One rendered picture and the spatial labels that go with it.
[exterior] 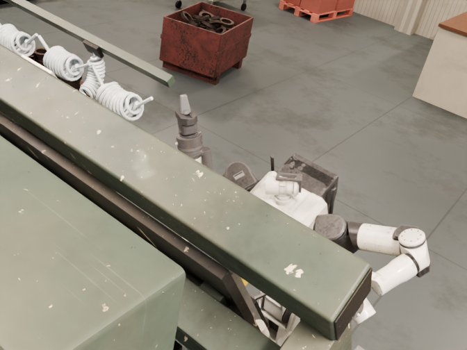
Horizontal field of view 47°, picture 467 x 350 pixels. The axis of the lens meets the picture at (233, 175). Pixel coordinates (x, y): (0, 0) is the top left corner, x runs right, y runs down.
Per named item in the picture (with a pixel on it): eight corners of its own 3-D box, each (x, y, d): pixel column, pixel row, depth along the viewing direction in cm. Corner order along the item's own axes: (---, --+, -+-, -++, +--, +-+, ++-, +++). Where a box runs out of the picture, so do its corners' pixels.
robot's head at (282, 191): (267, 187, 191) (267, 171, 184) (297, 189, 189) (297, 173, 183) (265, 201, 187) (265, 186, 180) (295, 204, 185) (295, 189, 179)
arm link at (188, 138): (194, 104, 186) (198, 136, 191) (167, 110, 184) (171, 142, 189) (203, 116, 175) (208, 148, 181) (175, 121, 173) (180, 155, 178)
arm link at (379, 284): (354, 313, 151) (392, 289, 154) (336, 285, 154) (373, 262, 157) (348, 317, 157) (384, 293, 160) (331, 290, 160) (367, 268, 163)
